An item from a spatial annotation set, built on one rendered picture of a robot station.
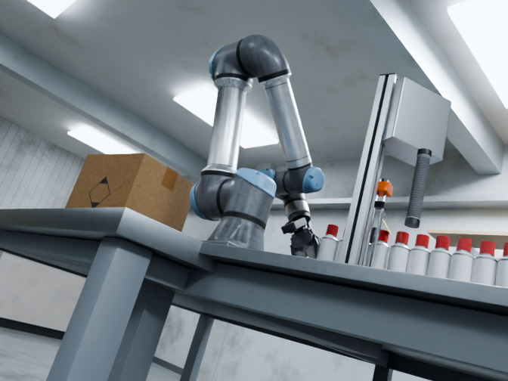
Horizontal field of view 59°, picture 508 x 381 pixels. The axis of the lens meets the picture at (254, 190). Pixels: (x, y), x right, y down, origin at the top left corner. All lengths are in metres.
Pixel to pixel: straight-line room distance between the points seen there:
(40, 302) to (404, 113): 5.76
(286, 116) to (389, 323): 0.81
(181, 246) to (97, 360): 0.20
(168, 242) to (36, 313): 5.86
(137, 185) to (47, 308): 5.29
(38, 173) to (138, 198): 7.90
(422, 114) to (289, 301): 0.79
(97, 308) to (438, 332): 0.44
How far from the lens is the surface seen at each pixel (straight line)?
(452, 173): 4.94
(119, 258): 0.68
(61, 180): 9.34
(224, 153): 1.27
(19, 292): 6.41
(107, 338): 0.69
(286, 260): 0.63
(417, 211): 1.19
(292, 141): 1.30
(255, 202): 1.12
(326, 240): 1.33
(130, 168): 1.37
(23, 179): 9.12
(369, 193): 1.18
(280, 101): 1.29
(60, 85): 6.07
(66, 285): 6.59
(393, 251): 1.26
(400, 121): 1.25
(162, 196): 1.39
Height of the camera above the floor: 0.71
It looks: 18 degrees up
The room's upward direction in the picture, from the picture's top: 17 degrees clockwise
